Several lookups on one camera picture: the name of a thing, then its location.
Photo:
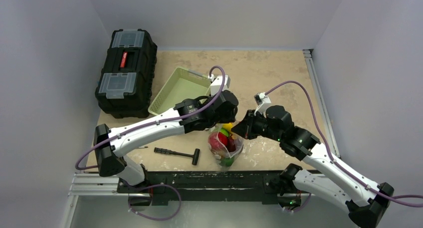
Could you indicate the red tomato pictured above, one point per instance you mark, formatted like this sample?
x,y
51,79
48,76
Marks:
x,y
217,141

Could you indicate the clear zip top bag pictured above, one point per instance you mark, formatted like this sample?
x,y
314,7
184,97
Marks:
x,y
218,155

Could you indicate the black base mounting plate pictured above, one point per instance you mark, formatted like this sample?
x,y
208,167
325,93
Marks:
x,y
266,187

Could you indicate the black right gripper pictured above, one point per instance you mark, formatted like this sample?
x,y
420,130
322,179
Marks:
x,y
250,124

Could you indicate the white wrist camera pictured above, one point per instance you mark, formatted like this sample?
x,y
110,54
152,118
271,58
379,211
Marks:
x,y
263,103
217,82

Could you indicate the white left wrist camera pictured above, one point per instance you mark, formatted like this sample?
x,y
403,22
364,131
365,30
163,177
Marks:
x,y
217,82

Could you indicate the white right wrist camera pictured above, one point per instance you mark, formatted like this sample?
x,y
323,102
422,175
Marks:
x,y
263,103

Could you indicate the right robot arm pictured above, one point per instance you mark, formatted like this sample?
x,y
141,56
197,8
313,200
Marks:
x,y
362,199

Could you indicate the green bell pepper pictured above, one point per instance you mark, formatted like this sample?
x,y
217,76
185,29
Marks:
x,y
227,162

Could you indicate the dark red apple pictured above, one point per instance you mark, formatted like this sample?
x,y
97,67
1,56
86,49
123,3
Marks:
x,y
232,145

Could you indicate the black plastic toolbox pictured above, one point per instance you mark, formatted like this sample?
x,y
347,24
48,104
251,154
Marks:
x,y
125,85

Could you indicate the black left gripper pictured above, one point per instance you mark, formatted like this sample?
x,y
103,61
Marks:
x,y
229,118

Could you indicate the black hammer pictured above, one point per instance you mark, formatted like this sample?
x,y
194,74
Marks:
x,y
195,156

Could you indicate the yellow banana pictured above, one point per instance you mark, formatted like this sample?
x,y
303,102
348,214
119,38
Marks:
x,y
227,126

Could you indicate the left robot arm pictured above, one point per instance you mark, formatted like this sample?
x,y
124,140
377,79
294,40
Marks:
x,y
113,144

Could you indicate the pale green perforated basket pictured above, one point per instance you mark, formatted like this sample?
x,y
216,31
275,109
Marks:
x,y
182,84

